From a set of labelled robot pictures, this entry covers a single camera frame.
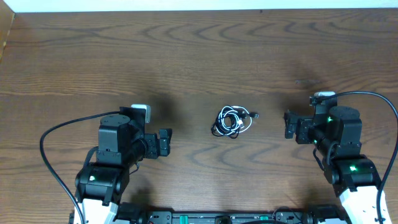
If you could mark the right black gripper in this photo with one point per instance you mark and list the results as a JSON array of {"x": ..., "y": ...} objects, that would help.
[{"x": 299, "y": 127}]

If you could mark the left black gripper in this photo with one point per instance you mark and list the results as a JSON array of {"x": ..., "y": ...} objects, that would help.
[{"x": 156, "y": 144}]

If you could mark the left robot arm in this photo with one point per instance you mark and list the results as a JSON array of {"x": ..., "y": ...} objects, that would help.
[{"x": 122, "y": 143}]

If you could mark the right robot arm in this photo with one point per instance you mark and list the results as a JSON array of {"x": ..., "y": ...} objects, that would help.
[{"x": 335, "y": 131}]

